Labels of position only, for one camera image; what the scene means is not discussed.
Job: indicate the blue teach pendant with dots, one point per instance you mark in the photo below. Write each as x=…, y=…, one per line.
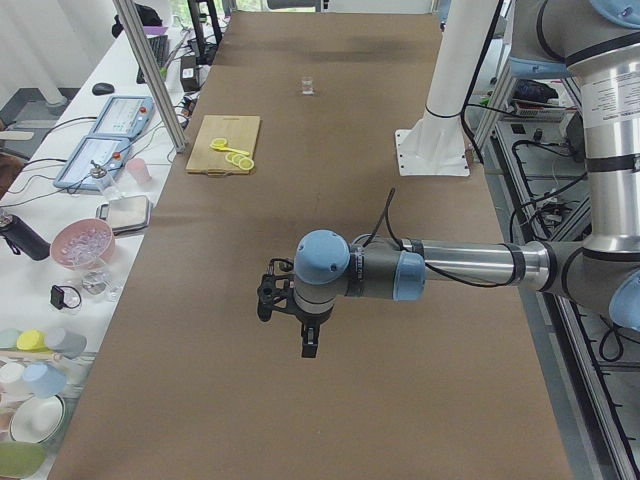
x=123, y=116
x=108, y=152

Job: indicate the white bowl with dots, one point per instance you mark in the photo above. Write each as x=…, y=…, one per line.
x=37, y=419

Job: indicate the wine glass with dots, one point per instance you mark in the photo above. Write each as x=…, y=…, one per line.
x=94, y=276

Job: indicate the black keyboard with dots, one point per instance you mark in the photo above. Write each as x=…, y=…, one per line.
x=159, y=46

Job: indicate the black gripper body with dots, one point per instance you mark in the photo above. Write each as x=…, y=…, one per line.
x=310, y=318

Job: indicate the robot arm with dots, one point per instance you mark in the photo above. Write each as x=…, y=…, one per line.
x=598, y=42

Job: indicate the pink plastic cup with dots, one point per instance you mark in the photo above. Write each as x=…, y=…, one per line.
x=138, y=170

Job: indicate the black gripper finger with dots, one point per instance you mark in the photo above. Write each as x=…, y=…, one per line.
x=308, y=341

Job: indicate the yellow plastic cup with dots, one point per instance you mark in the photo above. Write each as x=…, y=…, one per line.
x=31, y=341

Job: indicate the small glass bottle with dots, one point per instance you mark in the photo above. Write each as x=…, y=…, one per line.
x=105, y=182

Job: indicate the green plate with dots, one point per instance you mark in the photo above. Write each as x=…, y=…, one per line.
x=20, y=460

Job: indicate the green plastic cup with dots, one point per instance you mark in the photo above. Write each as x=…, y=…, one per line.
x=9, y=338

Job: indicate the aluminium frame post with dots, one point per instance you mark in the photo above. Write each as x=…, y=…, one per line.
x=143, y=54

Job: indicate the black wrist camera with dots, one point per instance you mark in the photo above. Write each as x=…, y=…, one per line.
x=274, y=291

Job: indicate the clear glass measuring cup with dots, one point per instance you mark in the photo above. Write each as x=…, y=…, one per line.
x=307, y=86

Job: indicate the silver metal tray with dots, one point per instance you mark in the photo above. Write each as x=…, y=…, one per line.
x=126, y=215

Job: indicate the bamboo cutting board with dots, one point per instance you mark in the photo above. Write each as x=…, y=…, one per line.
x=240, y=131

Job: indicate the grey plastic cup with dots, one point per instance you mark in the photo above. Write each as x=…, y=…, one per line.
x=68, y=343

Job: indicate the pink bowl with ice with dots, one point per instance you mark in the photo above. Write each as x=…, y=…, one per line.
x=81, y=243

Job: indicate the black water bottle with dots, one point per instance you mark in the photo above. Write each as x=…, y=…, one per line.
x=21, y=238

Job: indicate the blue plastic cup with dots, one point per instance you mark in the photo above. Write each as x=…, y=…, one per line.
x=44, y=380

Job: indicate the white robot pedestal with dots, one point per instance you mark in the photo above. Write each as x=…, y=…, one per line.
x=435, y=145

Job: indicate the black box with label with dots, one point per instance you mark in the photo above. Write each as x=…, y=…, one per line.
x=189, y=73

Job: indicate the near blue teach pendant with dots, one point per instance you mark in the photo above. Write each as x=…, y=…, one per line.
x=108, y=152

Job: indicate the black computer mouse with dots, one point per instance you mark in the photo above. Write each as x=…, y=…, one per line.
x=102, y=88

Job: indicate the far blue teach pendant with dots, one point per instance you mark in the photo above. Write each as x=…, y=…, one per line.
x=123, y=116

